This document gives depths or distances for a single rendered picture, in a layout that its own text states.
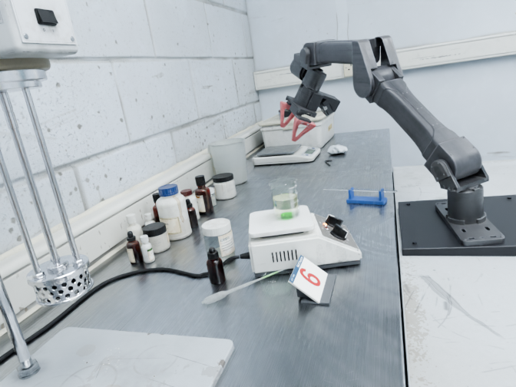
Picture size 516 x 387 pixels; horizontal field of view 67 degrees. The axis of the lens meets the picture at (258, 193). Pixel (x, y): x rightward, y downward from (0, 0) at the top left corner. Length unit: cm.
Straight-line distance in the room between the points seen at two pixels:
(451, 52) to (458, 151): 133
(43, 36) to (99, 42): 70
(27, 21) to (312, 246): 52
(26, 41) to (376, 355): 51
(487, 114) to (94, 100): 178
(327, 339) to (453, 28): 180
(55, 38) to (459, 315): 59
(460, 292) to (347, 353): 22
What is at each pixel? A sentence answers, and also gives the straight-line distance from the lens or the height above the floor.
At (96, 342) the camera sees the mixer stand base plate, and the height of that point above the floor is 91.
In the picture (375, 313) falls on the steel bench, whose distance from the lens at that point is 62.
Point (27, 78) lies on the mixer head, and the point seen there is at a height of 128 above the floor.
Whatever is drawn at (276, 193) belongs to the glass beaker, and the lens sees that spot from 73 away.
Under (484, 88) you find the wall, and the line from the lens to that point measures 221.
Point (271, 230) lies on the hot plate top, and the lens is 70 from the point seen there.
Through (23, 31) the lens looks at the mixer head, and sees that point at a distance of 42.
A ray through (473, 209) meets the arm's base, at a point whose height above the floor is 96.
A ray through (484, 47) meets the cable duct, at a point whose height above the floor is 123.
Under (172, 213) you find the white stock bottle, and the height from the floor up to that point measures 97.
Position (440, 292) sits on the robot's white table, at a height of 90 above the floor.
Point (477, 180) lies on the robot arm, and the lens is 84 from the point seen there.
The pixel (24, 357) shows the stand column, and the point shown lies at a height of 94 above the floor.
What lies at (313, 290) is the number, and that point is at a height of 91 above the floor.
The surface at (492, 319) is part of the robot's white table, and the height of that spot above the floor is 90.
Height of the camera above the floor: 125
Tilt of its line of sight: 16 degrees down
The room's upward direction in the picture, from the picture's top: 9 degrees counter-clockwise
